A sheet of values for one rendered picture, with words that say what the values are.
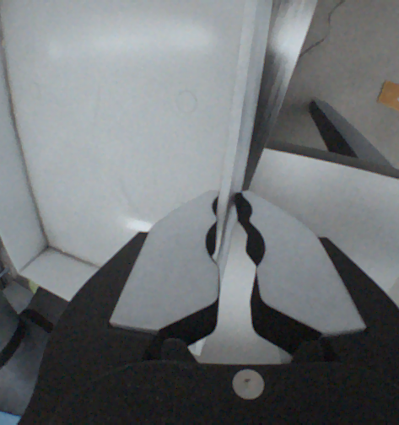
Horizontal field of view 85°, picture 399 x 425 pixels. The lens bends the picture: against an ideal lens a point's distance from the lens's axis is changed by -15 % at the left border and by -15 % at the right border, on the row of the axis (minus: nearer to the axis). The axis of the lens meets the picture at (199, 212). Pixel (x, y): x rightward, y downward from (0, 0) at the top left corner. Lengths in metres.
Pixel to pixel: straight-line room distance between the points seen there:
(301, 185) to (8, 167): 0.29
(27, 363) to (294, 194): 0.37
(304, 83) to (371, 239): 0.84
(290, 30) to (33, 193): 0.29
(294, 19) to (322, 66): 0.84
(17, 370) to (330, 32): 1.21
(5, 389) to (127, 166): 0.28
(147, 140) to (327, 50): 0.99
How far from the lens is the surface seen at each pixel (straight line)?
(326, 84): 1.11
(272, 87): 0.27
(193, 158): 0.16
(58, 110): 0.21
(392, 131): 1.21
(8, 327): 0.34
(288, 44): 0.27
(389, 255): 0.37
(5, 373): 0.35
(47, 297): 0.40
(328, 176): 0.29
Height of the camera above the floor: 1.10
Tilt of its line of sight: 54 degrees down
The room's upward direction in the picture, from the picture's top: 150 degrees counter-clockwise
